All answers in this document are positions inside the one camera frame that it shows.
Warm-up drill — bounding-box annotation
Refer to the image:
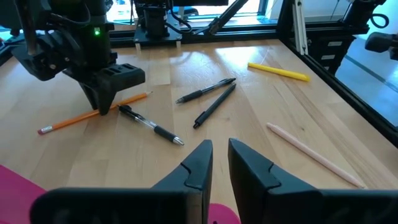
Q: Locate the silver rig bracket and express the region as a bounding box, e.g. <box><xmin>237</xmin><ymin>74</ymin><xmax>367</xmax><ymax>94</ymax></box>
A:
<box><xmin>291</xmin><ymin>0</ymin><xmax>309</xmax><ymax>56</ymax></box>

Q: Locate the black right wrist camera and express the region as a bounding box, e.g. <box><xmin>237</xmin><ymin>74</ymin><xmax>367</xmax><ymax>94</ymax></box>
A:
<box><xmin>11</xmin><ymin>32</ymin><xmax>78</xmax><ymax>82</ymax></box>

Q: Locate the pink plastic pencil box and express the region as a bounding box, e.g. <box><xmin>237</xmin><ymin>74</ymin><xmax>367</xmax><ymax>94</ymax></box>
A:
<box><xmin>0</xmin><ymin>164</ymin><xmax>242</xmax><ymax>224</ymax></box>

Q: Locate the pale pink pen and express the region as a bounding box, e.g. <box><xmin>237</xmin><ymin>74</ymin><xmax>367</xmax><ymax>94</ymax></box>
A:
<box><xmin>266</xmin><ymin>122</ymin><xmax>368</xmax><ymax>190</ymax></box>

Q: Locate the yellow pen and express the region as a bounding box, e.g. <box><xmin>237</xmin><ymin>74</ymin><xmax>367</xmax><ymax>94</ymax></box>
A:
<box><xmin>247</xmin><ymin>62</ymin><xmax>311</xmax><ymax>83</ymax></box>

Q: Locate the black drawer cabinet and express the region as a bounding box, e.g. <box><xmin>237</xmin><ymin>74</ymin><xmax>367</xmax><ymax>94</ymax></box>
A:
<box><xmin>307</xmin><ymin>34</ymin><xmax>358</xmax><ymax>76</ymax></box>

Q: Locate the black rubber grip pen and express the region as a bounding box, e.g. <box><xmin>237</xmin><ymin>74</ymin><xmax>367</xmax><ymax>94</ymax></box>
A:
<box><xmin>175</xmin><ymin>77</ymin><xmax>237</xmax><ymax>105</ymax></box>

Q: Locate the orange wooden pencil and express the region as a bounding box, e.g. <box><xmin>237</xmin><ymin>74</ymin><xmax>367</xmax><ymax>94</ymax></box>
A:
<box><xmin>37</xmin><ymin>91</ymin><xmax>153</xmax><ymax>136</ymax></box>

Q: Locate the matte black clip pen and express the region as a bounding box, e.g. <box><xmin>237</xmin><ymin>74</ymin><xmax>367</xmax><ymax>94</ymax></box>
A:
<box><xmin>192</xmin><ymin>82</ymin><xmax>238</xmax><ymax>130</ymax></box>

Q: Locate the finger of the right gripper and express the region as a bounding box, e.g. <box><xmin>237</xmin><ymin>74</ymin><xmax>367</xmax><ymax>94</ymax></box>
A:
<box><xmin>77</xmin><ymin>81</ymin><xmax>101</xmax><ymax>110</ymax></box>
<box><xmin>93</xmin><ymin>63</ymin><xmax>146</xmax><ymax>116</ymax></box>

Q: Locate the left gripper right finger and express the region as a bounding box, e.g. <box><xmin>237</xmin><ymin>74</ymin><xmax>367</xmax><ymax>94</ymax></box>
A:
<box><xmin>228</xmin><ymin>138</ymin><xmax>398</xmax><ymax>224</ymax></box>

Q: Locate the clear black click pen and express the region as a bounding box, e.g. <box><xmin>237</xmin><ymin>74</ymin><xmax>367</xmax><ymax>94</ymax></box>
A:
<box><xmin>117</xmin><ymin>104</ymin><xmax>185</xmax><ymax>146</ymax></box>

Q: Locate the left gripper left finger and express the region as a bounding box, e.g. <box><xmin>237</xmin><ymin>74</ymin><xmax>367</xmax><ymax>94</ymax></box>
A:
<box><xmin>29</xmin><ymin>139</ymin><xmax>214</xmax><ymax>224</ymax></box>

